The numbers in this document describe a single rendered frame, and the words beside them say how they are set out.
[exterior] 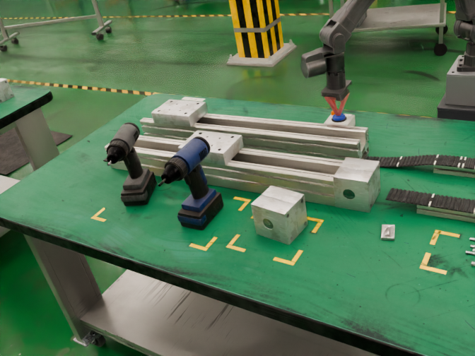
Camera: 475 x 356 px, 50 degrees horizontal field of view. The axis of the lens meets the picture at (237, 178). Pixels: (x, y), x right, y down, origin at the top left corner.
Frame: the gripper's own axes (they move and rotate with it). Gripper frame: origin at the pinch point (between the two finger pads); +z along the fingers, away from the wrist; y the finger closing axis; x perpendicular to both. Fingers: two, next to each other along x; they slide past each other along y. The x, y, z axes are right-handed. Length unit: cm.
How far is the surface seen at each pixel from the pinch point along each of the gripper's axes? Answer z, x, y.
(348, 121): 2.2, 3.6, 0.6
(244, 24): 50, -180, -249
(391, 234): 8, 29, 44
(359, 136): 1.6, 10.3, 10.6
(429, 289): 8, 40, 58
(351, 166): -1.1, 15.0, 30.9
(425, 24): 58, -31, -270
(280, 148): 5.3, -13.1, 16.7
